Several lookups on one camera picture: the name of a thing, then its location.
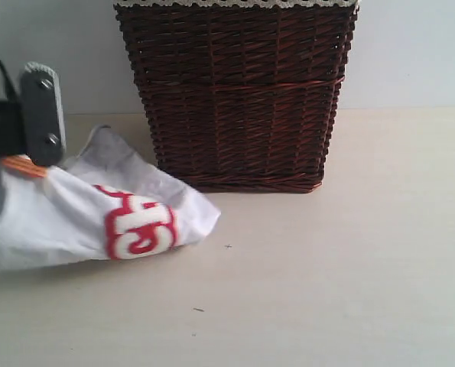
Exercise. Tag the dark brown wicker basket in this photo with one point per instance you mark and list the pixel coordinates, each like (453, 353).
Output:
(240, 99)

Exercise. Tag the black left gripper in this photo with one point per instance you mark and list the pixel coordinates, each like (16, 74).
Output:
(12, 136)

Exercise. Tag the white shirt with red lettering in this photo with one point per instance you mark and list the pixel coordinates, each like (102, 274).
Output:
(106, 203)

